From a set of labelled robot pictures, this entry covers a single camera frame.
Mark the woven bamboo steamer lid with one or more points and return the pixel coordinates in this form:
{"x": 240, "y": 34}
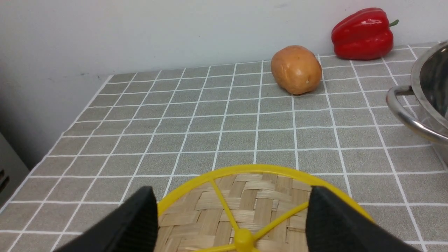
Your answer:
{"x": 243, "y": 208}

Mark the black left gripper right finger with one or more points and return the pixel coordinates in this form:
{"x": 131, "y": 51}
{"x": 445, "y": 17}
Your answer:
{"x": 334, "y": 226}

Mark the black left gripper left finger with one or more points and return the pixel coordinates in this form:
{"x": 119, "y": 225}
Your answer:
{"x": 132, "y": 227}

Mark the stainless steel pot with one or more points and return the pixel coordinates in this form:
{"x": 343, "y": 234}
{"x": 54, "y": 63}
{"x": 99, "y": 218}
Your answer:
{"x": 429, "y": 85}

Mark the brown potato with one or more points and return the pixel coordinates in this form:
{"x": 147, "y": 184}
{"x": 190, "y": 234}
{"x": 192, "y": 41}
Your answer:
{"x": 296, "y": 70}

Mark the red bell pepper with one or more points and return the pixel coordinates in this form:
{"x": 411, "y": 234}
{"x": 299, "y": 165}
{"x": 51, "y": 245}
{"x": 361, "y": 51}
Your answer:
{"x": 364, "y": 35}

